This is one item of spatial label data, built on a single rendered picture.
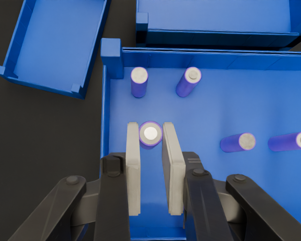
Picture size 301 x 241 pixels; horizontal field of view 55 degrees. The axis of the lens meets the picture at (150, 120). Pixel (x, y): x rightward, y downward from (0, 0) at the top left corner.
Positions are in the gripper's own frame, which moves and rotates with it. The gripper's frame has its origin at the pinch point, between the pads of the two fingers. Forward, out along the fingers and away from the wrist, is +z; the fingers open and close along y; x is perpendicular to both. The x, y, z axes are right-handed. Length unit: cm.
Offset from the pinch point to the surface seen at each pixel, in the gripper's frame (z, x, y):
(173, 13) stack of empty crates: 41.5, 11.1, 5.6
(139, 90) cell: 15.1, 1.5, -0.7
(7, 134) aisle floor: 54, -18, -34
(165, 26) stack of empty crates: 40.3, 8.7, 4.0
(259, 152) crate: 15.8, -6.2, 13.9
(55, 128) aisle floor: 55, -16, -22
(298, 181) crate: 14.4, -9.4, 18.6
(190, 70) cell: 13.5, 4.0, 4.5
